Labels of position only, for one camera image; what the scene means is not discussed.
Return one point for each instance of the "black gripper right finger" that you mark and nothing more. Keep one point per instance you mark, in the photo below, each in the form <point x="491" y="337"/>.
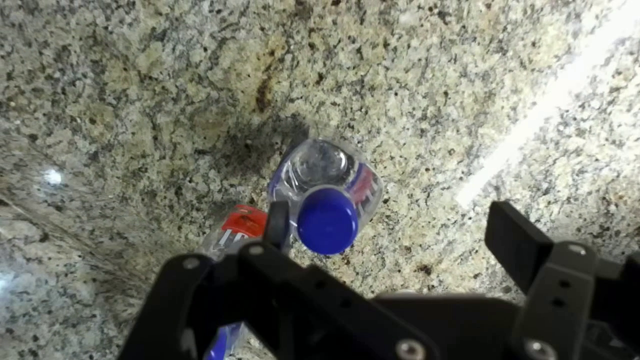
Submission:
<point x="567" y="301"/>

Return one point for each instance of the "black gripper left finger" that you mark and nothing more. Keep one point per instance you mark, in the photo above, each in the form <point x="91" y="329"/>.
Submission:
<point x="267" y="306"/>

